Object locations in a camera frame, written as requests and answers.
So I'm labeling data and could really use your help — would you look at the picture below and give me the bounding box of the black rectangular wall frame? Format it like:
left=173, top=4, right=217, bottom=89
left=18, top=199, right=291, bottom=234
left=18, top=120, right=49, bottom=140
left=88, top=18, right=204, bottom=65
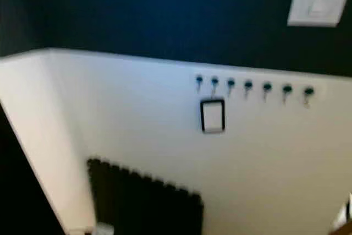
left=200, top=98, right=227, bottom=134

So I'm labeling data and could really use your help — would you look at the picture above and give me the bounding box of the black foam puzzle mat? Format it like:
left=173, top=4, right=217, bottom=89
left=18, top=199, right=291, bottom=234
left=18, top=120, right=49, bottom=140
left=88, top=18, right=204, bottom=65
left=86, top=157, right=205, bottom=235

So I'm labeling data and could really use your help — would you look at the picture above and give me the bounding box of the white wall hook rail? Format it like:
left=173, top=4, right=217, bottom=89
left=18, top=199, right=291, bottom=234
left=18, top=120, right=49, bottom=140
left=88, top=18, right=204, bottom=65
left=192, top=68, right=328, bottom=110

